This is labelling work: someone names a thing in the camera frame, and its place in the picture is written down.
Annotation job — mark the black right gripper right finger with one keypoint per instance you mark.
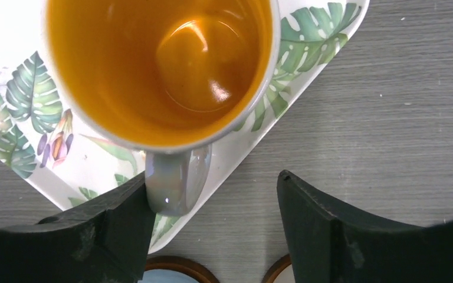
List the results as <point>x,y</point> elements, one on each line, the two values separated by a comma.
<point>330,240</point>

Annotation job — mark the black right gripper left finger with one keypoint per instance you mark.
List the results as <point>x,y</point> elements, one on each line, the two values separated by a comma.
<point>105,239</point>

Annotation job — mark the brown wooden ringed coaster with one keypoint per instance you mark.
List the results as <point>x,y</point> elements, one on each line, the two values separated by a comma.
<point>184,265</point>

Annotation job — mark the leaf pattern serving tray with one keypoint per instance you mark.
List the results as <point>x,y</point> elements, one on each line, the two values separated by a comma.
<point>45,143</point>

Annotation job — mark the orange interior patterned mug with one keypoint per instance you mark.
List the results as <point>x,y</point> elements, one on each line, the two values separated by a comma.
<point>166,77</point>

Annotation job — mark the light blue mug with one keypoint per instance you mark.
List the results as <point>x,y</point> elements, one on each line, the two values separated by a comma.
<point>166,276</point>

